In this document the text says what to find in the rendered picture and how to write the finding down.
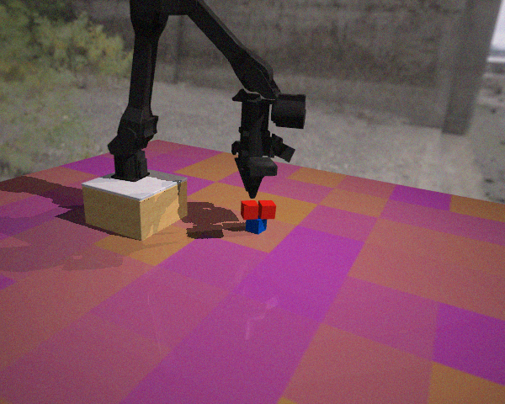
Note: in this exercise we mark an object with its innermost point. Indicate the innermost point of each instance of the blue cube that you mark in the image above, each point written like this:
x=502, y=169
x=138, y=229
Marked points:
x=256, y=226

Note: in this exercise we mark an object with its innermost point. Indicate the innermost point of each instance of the red cube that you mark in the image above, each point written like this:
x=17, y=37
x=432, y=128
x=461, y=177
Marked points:
x=249, y=209
x=266, y=209

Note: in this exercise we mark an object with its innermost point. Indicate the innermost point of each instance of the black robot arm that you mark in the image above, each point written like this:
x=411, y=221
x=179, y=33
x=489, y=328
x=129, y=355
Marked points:
x=138, y=125

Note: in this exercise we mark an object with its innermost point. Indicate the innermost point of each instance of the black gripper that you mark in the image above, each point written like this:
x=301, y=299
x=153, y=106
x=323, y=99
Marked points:
x=251, y=164

